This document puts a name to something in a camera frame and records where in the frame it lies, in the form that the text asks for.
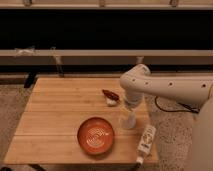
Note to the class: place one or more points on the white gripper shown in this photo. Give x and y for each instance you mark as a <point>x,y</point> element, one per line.
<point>131,101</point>

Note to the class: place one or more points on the clear plastic bottle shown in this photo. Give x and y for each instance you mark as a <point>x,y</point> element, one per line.
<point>145,143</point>

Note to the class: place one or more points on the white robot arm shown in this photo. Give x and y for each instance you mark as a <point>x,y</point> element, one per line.
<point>194,90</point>

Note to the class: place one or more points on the orange ceramic bowl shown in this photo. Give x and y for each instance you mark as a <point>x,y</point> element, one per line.
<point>95,136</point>

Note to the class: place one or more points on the white paper cup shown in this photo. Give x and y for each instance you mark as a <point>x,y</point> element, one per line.
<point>128,121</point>

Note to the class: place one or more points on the white garlic toy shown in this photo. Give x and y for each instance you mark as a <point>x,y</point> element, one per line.
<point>111,103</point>

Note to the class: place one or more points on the wooden table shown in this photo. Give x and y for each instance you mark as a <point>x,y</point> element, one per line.
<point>47,130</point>

